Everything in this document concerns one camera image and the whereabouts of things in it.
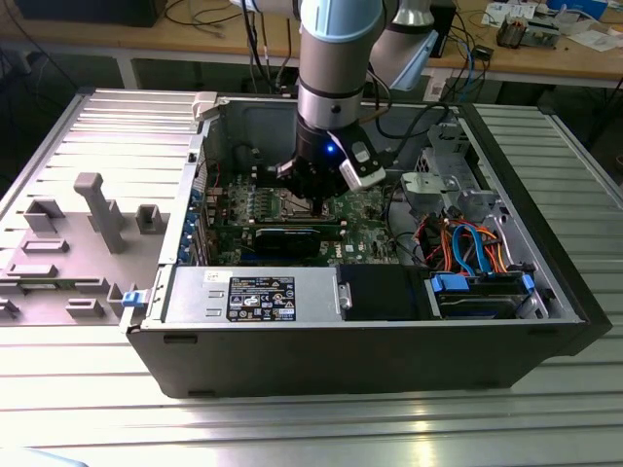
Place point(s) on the metal heat sink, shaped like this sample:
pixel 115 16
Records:
pixel 510 33

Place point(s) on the silver metal disk bay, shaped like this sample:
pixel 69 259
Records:
pixel 428 187

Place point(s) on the silver CPU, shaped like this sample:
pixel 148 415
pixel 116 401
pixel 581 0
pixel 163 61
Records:
pixel 299 205

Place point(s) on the black PC case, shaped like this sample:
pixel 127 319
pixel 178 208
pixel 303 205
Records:
pixel 340 360

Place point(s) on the large black box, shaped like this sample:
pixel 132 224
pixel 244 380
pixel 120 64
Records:
pixel 87 12

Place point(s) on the grey parts rack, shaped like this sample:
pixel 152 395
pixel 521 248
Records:
pixel 87 253

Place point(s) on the black graphics card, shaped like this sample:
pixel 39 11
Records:
pixel 287 240

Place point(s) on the wooden workbench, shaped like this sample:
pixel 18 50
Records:
pixel 146 39

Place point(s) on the small black box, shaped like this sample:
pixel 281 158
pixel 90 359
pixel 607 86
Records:
pixel 447 24

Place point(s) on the grey power supply unit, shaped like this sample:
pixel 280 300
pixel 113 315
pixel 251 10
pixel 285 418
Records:
pixel 194 292

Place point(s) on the beige case latch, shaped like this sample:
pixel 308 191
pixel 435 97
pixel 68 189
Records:
pixel 204 104

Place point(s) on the small black adapter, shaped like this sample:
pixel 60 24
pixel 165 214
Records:
pixel 484 52

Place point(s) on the white paper sheets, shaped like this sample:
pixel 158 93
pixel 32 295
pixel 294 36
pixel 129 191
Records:
pixel 596 40

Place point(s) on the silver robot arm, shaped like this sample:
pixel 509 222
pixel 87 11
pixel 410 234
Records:
pixel 331 68

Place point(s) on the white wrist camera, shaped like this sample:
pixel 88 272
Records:
pixel 362 177

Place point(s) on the green RAM stick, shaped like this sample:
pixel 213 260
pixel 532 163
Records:
pixel 272 225

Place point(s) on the hard disk in blue carrier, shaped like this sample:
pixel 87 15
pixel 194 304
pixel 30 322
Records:
pixel 477 304

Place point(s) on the green motherboard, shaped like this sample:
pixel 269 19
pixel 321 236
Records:
pixel 370 228

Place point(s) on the blue case latch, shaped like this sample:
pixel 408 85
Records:
pixel 134 299

